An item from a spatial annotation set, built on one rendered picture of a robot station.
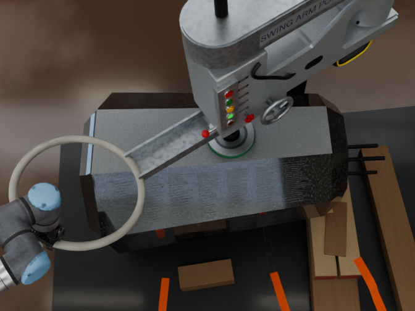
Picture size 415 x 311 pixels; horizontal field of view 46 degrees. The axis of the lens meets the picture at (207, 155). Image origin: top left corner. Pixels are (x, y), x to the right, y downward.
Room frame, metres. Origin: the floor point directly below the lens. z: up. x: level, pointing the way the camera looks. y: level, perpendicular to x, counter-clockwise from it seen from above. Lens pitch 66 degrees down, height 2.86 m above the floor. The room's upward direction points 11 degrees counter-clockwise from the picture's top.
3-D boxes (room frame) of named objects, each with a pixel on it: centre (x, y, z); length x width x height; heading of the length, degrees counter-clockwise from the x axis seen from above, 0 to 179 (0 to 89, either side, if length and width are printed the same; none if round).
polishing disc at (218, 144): (0.97, -0.12, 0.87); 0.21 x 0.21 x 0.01
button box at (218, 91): (0.83, -0.10, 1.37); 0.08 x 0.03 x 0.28; 113
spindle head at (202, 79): (1.00, -0.19, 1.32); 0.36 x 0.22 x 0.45; 113
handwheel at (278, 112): (0.90, -0.28, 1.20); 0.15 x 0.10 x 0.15; 113
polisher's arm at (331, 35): (1.11, -0.49, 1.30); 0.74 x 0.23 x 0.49; 113
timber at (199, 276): (0.52, 0.13, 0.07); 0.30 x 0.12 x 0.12; 88
